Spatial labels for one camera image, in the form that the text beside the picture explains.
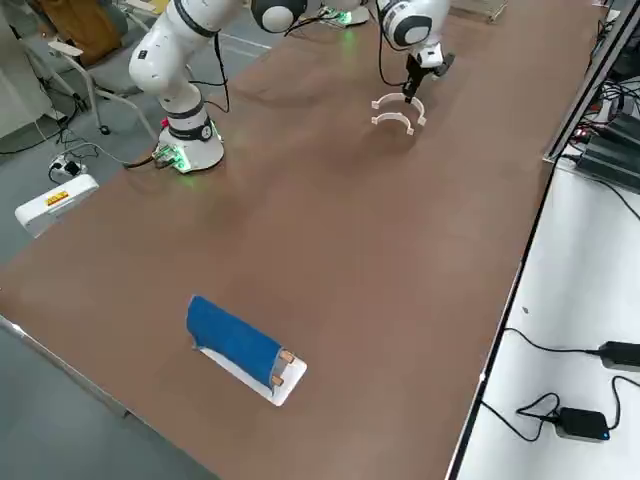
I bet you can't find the grey chair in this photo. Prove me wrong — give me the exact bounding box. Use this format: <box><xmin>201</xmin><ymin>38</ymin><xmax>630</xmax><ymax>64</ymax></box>
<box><xmin>19</xmin><ymin>0</ymin><xmax>156</xmax><ymax>135</ymax></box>

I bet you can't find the aluminium frame post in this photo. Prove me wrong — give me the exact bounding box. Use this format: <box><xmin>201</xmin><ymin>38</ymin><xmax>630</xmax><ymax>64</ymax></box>
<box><xmin>542</xmin><ymin>0</ymin><xmax>640</xmax><ymax>166</ymax></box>

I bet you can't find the white box yellow label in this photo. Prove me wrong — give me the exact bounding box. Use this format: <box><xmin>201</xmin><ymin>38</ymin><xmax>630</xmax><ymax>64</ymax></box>
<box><xmin>13</xmin><ymin>173</ymin><xmax>100</xmax><ymax>239</ymax></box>

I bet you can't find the small white PVC pipe clamp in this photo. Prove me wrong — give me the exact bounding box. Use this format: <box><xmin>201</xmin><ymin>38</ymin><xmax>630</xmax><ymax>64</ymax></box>
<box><xmin>370</xmin><ymin>112</ymin><xmax>417</xmax><ymax>137</ymax></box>

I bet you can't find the large white PVC pipe clamp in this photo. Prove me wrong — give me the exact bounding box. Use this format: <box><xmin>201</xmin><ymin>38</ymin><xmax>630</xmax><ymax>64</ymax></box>
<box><xmin>370</xmin><ymin>91</ymin><xmax>428</xmax><ymax>127</ymax></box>

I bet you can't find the black base cable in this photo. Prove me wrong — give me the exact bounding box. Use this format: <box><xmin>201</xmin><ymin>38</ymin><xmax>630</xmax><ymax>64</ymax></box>
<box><xmin>122</xmin><ymin>152</ymin><xmax>169</xmax><ymax>171</ymax></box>

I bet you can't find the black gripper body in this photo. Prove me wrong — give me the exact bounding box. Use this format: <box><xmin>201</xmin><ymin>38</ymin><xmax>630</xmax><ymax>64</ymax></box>
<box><xmin>405</xmin><ymin>53</ymin><xmax>456</xmax><ymax>82</ymax></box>

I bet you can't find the brown jacket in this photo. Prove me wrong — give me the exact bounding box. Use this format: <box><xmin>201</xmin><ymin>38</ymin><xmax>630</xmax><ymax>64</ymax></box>
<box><xmin>38</xmin><ymin>0</ymin><xmax>125</xmax><ymax>66</ymax></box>

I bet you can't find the blue rolled cloth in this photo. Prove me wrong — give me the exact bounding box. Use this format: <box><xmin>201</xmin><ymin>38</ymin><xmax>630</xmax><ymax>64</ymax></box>
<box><xmin>184</xmin><ymin>294</ymin><xmax>287</xmax><ymax>389</ymax></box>

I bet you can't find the white power strip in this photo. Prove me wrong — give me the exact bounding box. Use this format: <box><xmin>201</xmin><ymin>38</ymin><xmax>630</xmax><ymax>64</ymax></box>
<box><xmin>48</xmin><ymin>153</ymin><xmax>85</xmax><ymax>179</ymax></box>

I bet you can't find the black power adapter blue light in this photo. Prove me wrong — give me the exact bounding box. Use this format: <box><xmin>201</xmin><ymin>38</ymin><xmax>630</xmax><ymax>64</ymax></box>
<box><xmin>555</xmin><ymin>406</ymin><xmax>612</xmax><ymax>444</ymax></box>

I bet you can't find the black equipment box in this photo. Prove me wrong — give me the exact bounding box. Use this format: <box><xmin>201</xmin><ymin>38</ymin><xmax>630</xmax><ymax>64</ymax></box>
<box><xmin>574</xmin><ymin>134</ymin><xmax>640</xmax><ymax>197</ymax></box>
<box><xmin>602</xmin><ymin>112</ymin><xmax>640</xmax><ymax>151</ymax></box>

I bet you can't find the white wire basket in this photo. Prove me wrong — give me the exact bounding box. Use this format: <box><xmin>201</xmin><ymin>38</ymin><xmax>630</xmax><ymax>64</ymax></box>
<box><xmin>449</xmin><ymin>0</ymin><xmax>509</xmax><ymax>22</ymax></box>

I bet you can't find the black adapter cable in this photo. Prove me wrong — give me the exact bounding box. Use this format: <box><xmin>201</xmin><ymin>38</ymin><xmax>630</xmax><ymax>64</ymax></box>
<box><xmin>502</xmin><ymin>327</ymin><xmax>604</xmax><ymax>355</ymax></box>
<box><xmin>480</xmin><ymin>373</ymin><xmax>629</xmax><ymax>444</ymax></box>

